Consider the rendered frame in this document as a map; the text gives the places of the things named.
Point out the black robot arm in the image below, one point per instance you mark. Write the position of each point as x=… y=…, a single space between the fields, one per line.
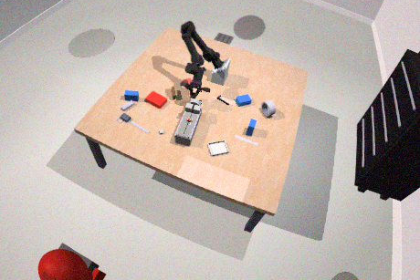
x=189 y=34

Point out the grey ring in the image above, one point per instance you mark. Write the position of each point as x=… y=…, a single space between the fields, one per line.
x=268 y=107

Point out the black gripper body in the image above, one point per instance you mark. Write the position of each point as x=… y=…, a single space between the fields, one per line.
x=185 y=84

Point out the blue rectangular block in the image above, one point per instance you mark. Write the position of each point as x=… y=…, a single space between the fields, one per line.
x=243 y=100
x=131 y=95
x=251 y=127

